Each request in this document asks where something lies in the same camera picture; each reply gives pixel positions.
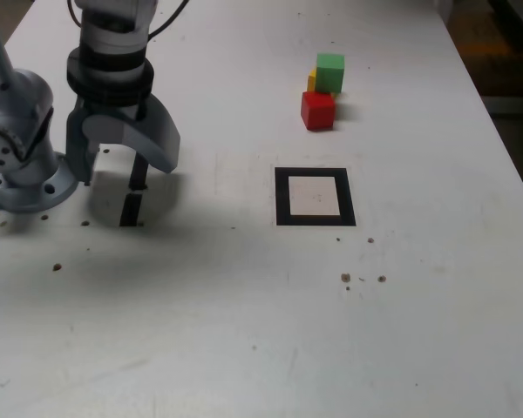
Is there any black tape square outline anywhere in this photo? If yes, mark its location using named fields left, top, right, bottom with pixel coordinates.
left=273, top=166, right=357, bottom=228

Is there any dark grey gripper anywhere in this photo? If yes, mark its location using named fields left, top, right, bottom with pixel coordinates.
left=65, top=94, right=182, bottom=187

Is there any yellow cube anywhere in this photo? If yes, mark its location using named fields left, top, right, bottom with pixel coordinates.
left=307, top=67, right=345, bottom=99

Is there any brown wooden background furniture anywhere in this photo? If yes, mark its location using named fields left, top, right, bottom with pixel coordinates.
left=435, top=0, right=523, bottom=95

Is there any red cube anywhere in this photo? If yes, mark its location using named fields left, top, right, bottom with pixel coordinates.
left=300, top=90, right=336, bottom=131

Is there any green cube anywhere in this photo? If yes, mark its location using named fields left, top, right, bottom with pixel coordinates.
left=316, top=52, right=346, bottom=95

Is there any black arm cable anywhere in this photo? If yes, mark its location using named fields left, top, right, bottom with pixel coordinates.
left=149, top=0, right=191, bottom=36

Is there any black tape strip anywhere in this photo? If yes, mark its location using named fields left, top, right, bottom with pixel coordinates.
left=119, top=150, right=148, bottom=227

